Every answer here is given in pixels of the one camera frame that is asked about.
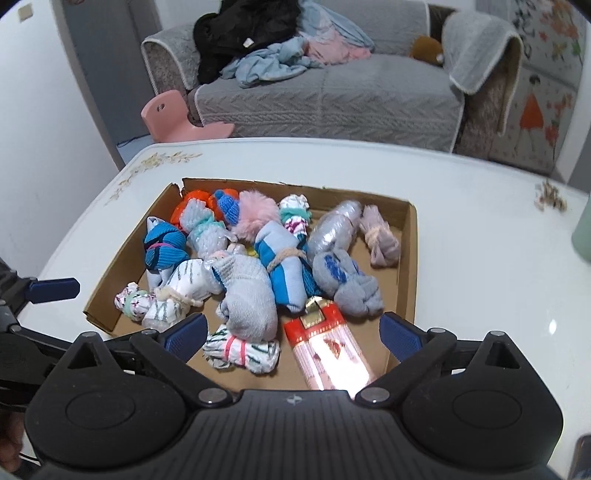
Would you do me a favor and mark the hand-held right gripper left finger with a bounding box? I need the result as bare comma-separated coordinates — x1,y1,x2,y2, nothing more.
67,313,232,408

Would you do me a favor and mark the grey door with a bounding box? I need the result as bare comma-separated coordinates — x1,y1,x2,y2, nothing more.
62,0,164,155

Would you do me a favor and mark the white purple sock bundle green band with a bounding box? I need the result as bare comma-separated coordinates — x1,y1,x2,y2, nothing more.
277,194,314,241

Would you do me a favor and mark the white striped sock bundle peach band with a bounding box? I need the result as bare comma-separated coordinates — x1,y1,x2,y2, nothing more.
141,258,227,330

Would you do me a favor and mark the grey sofa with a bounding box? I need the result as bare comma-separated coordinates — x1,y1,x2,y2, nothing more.
141,0,525,155

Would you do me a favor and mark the black clothing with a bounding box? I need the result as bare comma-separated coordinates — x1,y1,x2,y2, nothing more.
193,0,303,86

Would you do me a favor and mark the green cup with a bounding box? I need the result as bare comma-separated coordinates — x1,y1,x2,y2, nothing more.
571,194,591,266

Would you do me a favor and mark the red pink plastic packet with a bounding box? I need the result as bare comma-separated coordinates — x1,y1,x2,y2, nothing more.
283,298,380,393

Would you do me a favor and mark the pink fluffy ball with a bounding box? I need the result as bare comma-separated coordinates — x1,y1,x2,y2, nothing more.
231,190,278,243

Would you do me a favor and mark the small white green sock bundle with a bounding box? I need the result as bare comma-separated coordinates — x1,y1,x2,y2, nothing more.
114,282,158,323

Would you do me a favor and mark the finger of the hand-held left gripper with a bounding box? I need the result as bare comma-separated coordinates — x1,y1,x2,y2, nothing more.
0,324,78,370
0,277,80,324

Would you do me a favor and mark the pink clothing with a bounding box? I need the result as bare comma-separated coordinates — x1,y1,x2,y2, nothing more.
305,37,372,65

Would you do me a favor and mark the pink plastic chair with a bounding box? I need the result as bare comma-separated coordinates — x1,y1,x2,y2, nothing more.
141,89,235,143

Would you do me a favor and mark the wall poster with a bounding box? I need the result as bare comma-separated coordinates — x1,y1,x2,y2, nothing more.
489,0,587,174

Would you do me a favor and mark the brown plush toy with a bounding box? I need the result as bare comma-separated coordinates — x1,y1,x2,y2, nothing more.
410,36,445,68

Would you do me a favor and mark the light blue clothing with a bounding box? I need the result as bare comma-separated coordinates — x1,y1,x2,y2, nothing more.
219,0,377,89

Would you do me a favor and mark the black smartphone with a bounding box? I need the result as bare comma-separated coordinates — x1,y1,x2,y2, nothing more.
567,434,591,480

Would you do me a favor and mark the brown cardboard box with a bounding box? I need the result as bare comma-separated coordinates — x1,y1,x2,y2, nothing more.
83,178,419,393

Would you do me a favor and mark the clear plastic-wrapped sock bundle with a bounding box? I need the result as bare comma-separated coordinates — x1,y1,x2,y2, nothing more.
179,203,232,259

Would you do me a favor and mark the white green sock bundle pink band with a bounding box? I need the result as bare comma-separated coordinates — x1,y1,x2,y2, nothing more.
202,325,281,374

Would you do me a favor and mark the dried scraps pile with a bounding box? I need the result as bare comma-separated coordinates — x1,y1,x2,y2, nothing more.
533,180,570,213

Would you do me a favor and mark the grey blue sock bundle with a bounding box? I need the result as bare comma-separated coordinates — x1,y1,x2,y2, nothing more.
313,249,385,318

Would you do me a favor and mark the grey knitted blanket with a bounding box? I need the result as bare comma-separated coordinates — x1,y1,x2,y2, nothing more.
441,10,525,95

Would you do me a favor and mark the lilac sock bundle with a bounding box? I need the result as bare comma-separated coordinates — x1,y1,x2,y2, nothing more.
358,205,402,268

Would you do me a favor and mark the light blue sock bundle tan band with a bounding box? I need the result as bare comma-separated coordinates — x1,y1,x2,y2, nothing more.
254,222,324,317

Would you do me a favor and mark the silver plastic-wrapped bundle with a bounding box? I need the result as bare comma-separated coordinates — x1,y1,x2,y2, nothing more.
307,199,363,261

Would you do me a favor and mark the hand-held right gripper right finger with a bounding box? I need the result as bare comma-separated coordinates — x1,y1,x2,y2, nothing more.
354,312,525,408

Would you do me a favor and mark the blue sock bundle pink band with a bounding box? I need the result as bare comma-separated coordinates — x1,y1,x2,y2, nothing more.
143,216,190,289

